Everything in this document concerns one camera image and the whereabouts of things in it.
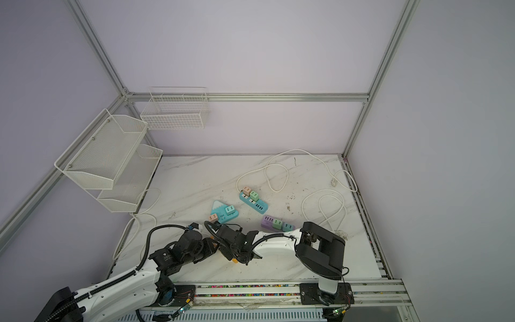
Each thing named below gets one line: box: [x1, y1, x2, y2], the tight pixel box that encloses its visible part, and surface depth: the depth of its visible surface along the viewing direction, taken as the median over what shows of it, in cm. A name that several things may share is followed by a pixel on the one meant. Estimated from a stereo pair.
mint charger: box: [224, 205, 236, 216], surface depth 91 cm
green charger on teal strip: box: [249, 190, 259, 202], surface depth 97 cm
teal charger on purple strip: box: [282, 222, 294, 233], surface depth 86 cm
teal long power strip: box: [239, 191, 269, 215], surface depth 99 cm
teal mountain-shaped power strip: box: [210, 199, 239, 224], surface depth 95 cm
